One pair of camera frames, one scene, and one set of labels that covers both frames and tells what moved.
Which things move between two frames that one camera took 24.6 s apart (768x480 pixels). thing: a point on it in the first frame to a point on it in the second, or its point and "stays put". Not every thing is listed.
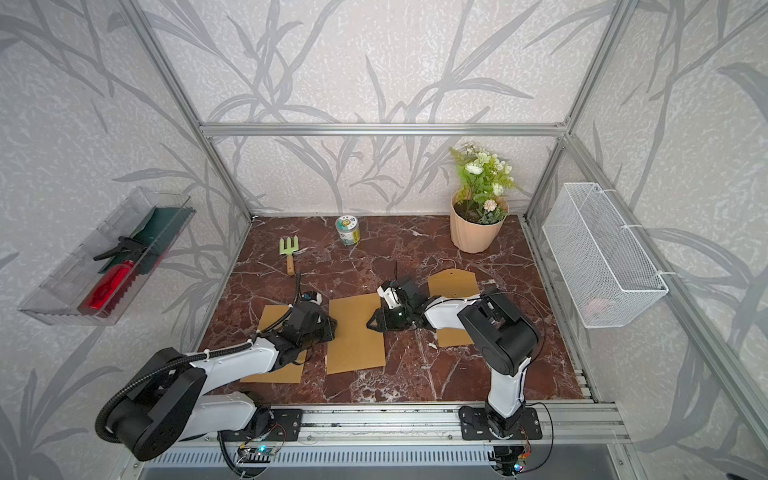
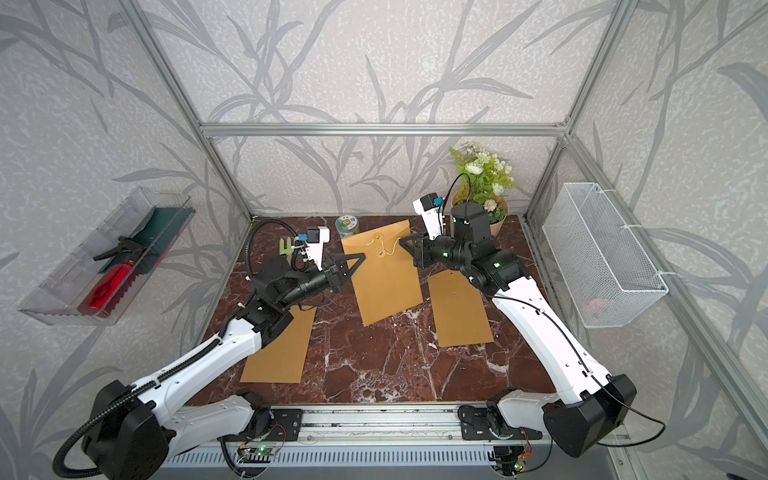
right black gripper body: [393, 320] to [445, 249]
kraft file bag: [355, 346] to [386, 276]
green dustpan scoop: [149, 247] stays put
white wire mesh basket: [609, 277] stays put
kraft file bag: [455, 284] stays put
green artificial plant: [483, 179] stays put
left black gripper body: [321, 334] to [307, 284]
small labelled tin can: [348, 228] stays put
